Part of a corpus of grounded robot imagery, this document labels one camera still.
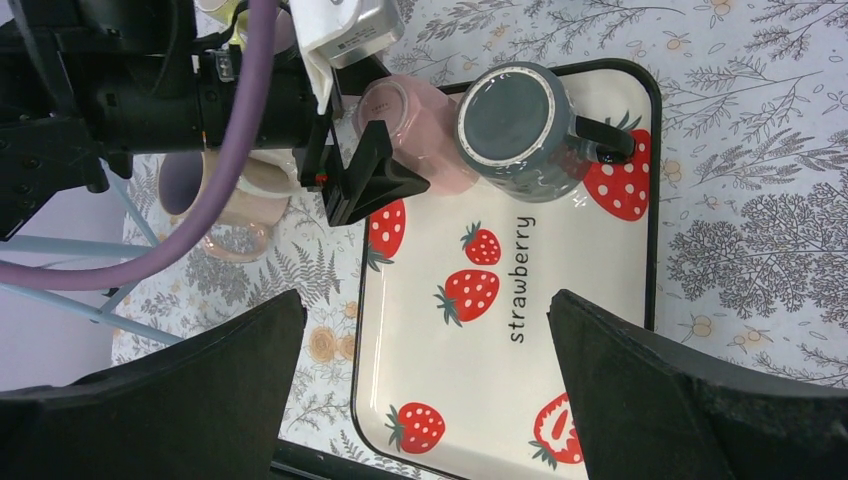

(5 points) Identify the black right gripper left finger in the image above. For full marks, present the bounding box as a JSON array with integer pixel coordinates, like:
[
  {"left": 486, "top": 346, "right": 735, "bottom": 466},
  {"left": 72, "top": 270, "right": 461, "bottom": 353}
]
[{"left": 1, "top": 290, "right": 306, "bottom": 479}]

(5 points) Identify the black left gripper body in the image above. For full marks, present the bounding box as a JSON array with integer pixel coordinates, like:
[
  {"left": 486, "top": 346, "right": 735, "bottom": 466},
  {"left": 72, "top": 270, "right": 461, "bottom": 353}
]
[{"left": 99, "top": 47, "right": 338, "bottom": 191}]

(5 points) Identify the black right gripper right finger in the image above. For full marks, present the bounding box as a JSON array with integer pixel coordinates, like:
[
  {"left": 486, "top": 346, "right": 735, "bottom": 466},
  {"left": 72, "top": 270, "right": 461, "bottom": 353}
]
[{"left": 548, "top": 290, "right": 847, "bottom": 479}]

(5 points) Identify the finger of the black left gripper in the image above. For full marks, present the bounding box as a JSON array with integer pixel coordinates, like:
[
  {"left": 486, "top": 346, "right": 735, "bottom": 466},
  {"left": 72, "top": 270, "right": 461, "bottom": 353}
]
[{"left": 321, "top": 120, "right": 430, "bottom": 227}]

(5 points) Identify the tall pale pink mug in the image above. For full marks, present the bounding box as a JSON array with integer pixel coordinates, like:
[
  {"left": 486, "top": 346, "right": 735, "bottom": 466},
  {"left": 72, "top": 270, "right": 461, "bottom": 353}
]
[{"left": 157, "top": 149, "right": 302, "bottom": 263}]

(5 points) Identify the green octagonal mug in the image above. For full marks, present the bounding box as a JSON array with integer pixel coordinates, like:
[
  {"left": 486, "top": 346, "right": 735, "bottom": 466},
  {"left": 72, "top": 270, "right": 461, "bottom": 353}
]
[{"left": 195, "top": 0, "right": 249, "bottom": 47}]

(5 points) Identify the purple mug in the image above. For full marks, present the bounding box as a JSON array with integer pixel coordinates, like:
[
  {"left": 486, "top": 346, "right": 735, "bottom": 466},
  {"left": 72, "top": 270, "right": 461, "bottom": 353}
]
[{"left": 273, "top": 8, "right": 297, "bottom": 55}]

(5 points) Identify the pink octagonal mug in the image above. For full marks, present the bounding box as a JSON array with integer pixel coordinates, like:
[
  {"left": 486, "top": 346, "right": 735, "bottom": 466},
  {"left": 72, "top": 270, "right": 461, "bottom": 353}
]
[{"left": 353, "top": 75, "right": 479, "bottom": 195}]

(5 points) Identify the dark grey mug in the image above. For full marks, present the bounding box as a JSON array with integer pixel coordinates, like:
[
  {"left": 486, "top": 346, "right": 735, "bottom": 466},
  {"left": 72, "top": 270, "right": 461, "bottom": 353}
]
[{"left": 454, "top": 62, "right": 636, "bottom": 203}]

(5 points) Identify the blue tripod stand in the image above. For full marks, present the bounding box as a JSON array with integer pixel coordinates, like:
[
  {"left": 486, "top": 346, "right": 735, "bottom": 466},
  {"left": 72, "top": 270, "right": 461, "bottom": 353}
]
[{"left": 1, "top": 172, "right": 190, "bottom": 345}]

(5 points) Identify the white strawberry tray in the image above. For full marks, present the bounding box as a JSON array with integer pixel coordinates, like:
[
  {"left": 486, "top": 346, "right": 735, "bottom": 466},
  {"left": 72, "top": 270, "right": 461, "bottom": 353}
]
[{"left": 351, "top": 59, "right": 661, "bottom": 479}]

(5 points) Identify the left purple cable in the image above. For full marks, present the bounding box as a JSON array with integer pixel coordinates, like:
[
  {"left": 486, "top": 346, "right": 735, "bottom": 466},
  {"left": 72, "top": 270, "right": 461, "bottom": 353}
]
[{"left": 0, "top": 0, "right": 282, "bottom": 293}]

